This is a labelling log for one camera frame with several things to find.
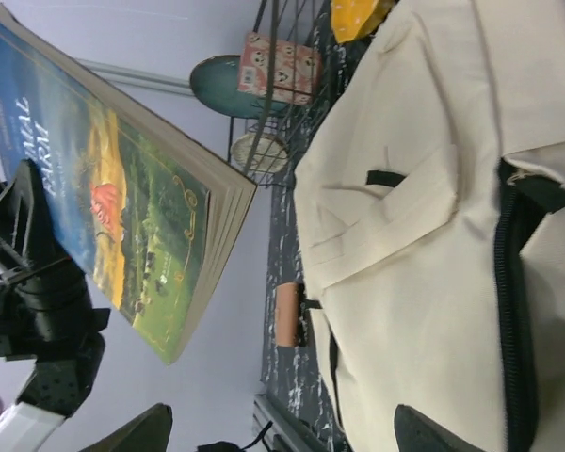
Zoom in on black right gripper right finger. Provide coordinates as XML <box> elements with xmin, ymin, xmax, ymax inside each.
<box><xmin>394</xmin><ymin>405</ymin><xmax>482</xmax><ymax>452</ymax></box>

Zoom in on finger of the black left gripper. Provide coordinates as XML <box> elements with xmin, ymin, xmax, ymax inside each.
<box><xmin>2</xmin><ymin>159</ymin><xmax>72</xmax><ymax>273</ymax></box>

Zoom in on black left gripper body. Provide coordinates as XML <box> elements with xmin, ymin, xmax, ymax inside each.
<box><xmin>0</xmin><ymin>181</ymin><xmax>110</xmax><ymax>418</ymax></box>

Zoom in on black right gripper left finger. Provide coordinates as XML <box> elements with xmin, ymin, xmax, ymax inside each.
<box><xmin>82</xmin><ymin>403</ymin><xmax>173</xmax><ymax>452</ymax></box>

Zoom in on blue Animal Farm book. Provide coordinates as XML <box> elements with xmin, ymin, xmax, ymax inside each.
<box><xmin>0</xmin><ymin>3</ymin><xmax>256</xmax><ymax>364</ymax></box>

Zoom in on cream canvas backpack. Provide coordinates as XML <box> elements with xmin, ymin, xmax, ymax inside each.
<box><xmin>294</xmin><ymin>1</ymin><xmax>565</xmax><ymax>451</ymax></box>

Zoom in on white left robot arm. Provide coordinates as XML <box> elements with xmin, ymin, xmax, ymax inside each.
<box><xmin>0</xmin><ymin>159</ymin><xmax>110</xmax><ymax>451</ymax></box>

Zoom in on salmon leather wallet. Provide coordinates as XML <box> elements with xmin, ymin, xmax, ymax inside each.
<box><xmin>274</xmin><ymin>282</ymin><xmax>303</xmax><ymax>347</ymax></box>

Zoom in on dark teal plate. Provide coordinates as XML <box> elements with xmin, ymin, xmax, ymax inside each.
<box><xmin>189</xmin><ymin>51</ymin><xmax>268</xmax><ymax>119</ymax></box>

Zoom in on speckled beige plate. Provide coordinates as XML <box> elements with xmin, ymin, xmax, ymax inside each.
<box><xmin>230</xmin><ymin>133</ymin><xmax>288</xmax><ymax>174</ymax></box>

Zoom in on pink ghost pattern mug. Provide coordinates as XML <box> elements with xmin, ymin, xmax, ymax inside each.
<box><xmin>238</xmin><ymin>32</ymin><xmax>322</xmax><ymax>105</ymax></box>

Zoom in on yellow polka dot plate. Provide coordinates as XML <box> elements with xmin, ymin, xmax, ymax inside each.
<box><xmin>331</xmin><ymin>0</ymin><xmax>396</xmax><ymax>43</ymax></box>

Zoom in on aluminium front rail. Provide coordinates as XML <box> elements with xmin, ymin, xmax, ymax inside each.
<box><xmin>251</xmin><ymin>394</ymin><xmax>349</xmax><ymax>451</ymax></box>

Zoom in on grey wire dish rack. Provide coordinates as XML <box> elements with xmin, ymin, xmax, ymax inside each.
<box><xmin>228</xmin><ymin>1</ymin><xmax>374</xmax><ymax>186</ymax></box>

